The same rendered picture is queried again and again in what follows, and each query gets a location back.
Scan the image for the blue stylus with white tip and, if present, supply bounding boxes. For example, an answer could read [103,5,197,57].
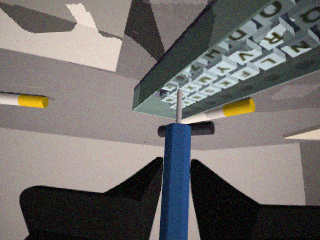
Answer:
[159,89,191,240]

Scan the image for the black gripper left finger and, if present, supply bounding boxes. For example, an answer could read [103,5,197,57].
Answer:
[19,157,163,240]

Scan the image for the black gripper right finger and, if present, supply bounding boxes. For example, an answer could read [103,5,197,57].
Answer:
[190,159,320,240]

